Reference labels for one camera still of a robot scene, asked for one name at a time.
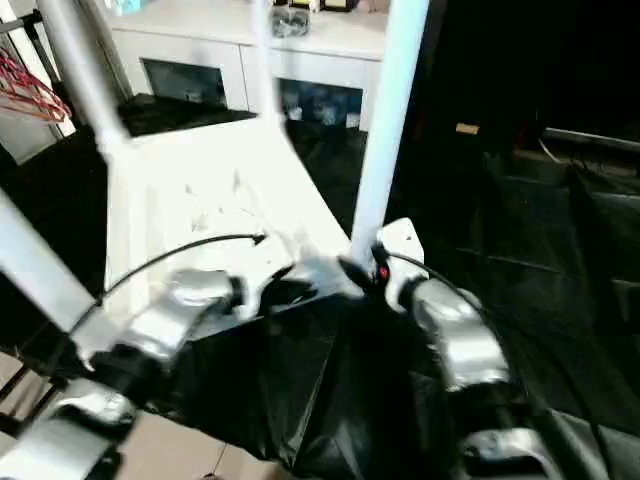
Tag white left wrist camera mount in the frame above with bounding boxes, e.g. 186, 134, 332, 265
232, 232, 301, 321

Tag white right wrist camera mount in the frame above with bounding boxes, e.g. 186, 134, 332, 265
374, 217, 429, 311

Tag white cabinet with glass doors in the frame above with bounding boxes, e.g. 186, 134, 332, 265
109, 0, 396, 134

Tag grey curtain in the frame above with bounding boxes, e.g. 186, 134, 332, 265
29, 0, 135, 119

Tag black folding stand frame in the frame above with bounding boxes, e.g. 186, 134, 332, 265
0, 349, 61, 436

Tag black mat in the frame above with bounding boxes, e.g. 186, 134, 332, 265
0, 92, 640, 480

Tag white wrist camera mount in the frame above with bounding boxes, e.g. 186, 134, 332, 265
374, 217, 429, 311
232, 232, 301, 321

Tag long dark bar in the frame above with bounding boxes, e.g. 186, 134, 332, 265
542, 127, 640, 151

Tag white plastic table top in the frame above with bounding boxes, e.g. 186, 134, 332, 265
72, 115, 374, 371

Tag white plastic table leg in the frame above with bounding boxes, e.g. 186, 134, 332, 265
0, 189, 121, 371
347, 0, 431, 269
249, 0, 289, 134
37, 0, 132, 156

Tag clear bag of dark parts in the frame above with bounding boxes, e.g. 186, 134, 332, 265
269, 7, 311, 39

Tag red wire clothes hangers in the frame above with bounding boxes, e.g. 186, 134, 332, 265
0, 47, 71, 121

